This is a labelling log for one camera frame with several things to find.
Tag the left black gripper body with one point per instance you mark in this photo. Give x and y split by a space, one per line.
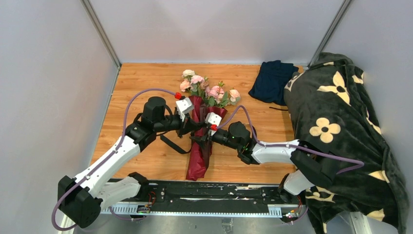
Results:
174 123

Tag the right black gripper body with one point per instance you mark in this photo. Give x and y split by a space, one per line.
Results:
222 136

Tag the black printed ribbon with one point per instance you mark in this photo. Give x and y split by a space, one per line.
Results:
182 145

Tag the maroon wrapping paper sheet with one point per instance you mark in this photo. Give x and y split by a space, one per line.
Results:
200 153

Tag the pink fake flower bunch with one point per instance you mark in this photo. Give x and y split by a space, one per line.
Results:
197 85

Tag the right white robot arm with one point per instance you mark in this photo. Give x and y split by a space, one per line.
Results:
312 168

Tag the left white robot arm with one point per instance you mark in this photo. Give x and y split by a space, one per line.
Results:
84 196

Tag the dark blue folded cloth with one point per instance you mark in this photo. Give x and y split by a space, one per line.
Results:
271 80

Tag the black floral blanket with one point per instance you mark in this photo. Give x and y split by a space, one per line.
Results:
330 108

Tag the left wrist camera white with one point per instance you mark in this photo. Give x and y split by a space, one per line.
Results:
184 106

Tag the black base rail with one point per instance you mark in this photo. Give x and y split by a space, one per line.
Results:
216 198

